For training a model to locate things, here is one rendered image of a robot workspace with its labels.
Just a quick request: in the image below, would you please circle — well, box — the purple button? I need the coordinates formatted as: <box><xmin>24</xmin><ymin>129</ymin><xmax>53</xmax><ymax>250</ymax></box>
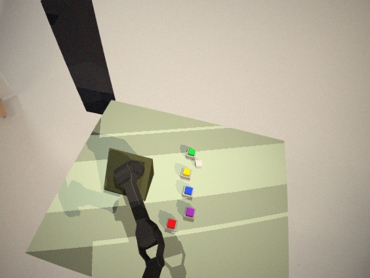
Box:
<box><xmin>183</xmin><ymin>207</ymin><xmax>196</xmax><ymax>220</ymax></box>

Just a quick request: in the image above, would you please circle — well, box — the green button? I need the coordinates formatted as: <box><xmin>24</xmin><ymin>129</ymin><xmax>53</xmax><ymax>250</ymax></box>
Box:
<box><xmin>186</xmin><ymin>148</ymin><xmax>197</xmax><ymax>160</ymax></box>

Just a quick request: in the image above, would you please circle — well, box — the red button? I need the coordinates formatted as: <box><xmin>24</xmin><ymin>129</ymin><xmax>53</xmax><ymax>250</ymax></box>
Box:
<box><xmin>165</xmin><ymin>218</ymin><xmax>178</xmax><ymax>231</ymax></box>

